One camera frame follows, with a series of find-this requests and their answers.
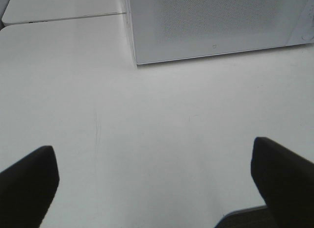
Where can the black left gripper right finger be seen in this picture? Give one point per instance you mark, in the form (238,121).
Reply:
(285,181)

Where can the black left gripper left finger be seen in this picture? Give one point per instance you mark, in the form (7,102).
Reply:
(27,189)

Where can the round white door button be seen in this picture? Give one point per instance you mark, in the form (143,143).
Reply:
(309,34)

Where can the white microwave oven body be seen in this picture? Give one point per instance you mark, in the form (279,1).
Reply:
(304,24)

